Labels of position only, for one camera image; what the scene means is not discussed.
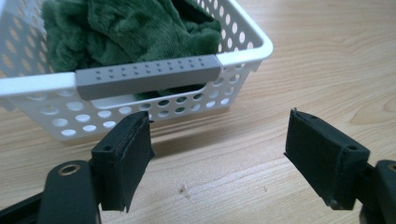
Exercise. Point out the green fluffy cloth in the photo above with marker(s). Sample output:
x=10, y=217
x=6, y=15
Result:
x=124, y=34

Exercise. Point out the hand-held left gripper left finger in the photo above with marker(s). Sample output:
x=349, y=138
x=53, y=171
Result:
x=123, y=158

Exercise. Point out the white perforated plastic basket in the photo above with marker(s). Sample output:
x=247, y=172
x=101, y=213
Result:
x=146, y=77

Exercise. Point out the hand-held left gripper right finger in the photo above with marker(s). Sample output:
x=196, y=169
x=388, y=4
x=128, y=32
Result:
x=323, y=155

